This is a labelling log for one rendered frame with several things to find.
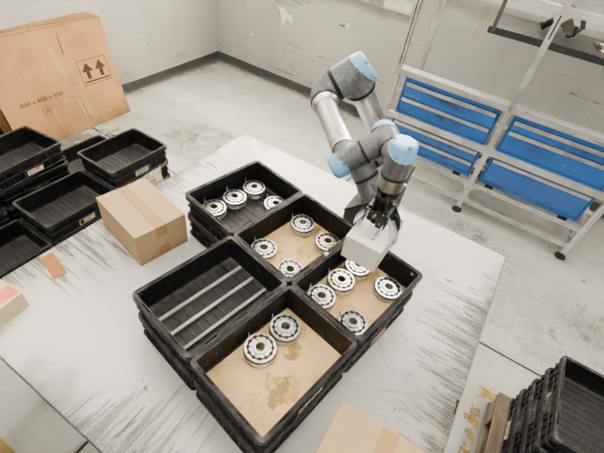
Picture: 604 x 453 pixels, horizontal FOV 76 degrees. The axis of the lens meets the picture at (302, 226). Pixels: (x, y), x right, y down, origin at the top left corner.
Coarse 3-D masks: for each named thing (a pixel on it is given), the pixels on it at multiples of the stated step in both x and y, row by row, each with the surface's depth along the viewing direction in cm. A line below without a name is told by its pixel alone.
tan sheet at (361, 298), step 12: (372, 276) 149; (360, 288) 144; (372, 288) 145; (336, 300) 139; (348, 300) 139; (360, 300) 140; (372, 300) 141; (336, 312) 135; (360, 312) 136; (372, 312) 137
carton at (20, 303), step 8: (0, 280) 133; (0, 288) 131; (8, 288) 132; (0, 296) 129; (8, 296) 130; (16, 296) 130; (0, 304) 127; (8, 304) 128; (16, 304) 131; (24, 304) 134; (0, 312) 127; (8, 312) 129; (16, 312) 132; (0, 320) 128; (8, 320) 131
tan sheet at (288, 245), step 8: (288, 224) 164; (272, 232) 159; (280, 232) 160; (288, 232) 161; (320, 232) 163; (328, 232) 164; (272, 240) 156; (280, 240) 157; (288, 240) 157; (296, 240) 158; (304, 240) 158; (312, 240) 159; (280, 248) 153; (288, 248) 154; (296, 248) 155; (304, 248) 155; (312, 248) 156; (280, 256) 150; (288, 256) 151; (296, 256) 151; (304, 256) 152; (312, 256) 152; (272, 264) 147; (304, 264) 149
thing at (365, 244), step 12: (360, 228) 122; (372, 228) 122; (348, 240) 119; (360, 240) 118; (372, 240) 118; (384, 240) 119; (348, 252) 122; (360, 252) 119; (372, 252) 116; (384, 252) 120; (360, 264) 122; (372, 264) 119
